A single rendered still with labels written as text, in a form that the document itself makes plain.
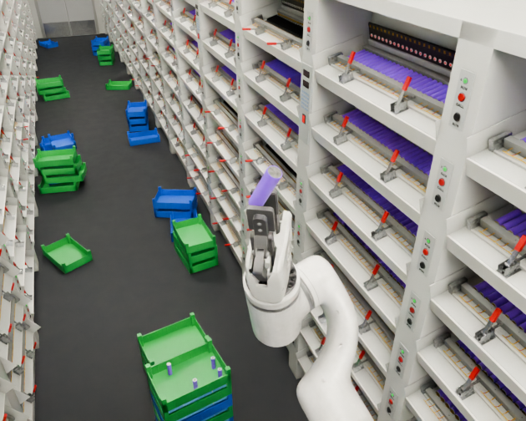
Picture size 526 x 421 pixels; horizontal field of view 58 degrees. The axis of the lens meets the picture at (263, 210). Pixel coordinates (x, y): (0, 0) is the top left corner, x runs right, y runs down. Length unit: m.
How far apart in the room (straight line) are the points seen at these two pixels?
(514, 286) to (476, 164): 0.26
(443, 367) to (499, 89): 0.74
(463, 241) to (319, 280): 0.50
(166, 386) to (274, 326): 1.43
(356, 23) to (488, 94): 0.71
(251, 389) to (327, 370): 1.74
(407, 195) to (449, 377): 0.49
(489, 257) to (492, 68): 0.40
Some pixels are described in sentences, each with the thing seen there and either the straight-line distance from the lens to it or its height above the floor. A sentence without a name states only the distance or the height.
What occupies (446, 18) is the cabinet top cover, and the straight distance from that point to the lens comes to 1.12.
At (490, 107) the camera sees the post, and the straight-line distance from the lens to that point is 1.08.
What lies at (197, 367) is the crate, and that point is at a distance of 2.18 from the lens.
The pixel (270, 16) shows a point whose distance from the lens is 2.29.
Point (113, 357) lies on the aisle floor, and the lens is 2.74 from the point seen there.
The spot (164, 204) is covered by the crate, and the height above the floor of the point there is 0.12.
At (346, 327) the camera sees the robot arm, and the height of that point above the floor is 1.45.
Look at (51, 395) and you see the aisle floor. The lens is 2.68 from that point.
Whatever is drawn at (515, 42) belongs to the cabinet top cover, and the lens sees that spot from 0.99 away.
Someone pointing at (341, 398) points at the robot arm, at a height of 1.38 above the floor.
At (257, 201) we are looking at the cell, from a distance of 0.54.
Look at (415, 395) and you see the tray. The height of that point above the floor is 0.76.
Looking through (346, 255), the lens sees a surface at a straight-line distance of 1.71.
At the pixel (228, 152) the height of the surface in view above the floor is 0.76.
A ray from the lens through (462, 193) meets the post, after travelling 1.15.
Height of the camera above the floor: 2.00
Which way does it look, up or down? 33 degrees down
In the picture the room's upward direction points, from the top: straight up
